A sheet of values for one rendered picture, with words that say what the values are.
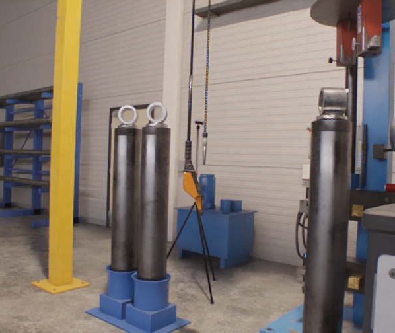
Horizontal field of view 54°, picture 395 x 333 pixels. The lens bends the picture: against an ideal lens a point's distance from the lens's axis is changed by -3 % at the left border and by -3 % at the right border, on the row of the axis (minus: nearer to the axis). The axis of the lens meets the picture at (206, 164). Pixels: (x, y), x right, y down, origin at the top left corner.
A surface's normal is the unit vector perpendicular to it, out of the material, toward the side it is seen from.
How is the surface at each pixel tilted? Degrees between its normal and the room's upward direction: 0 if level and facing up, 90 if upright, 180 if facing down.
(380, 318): 90
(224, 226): 90
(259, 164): 90
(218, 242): 90
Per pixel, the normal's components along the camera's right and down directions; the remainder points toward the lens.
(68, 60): 0.78, 0.04
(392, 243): -0.67, -0.01
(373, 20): 0.00, 0.01
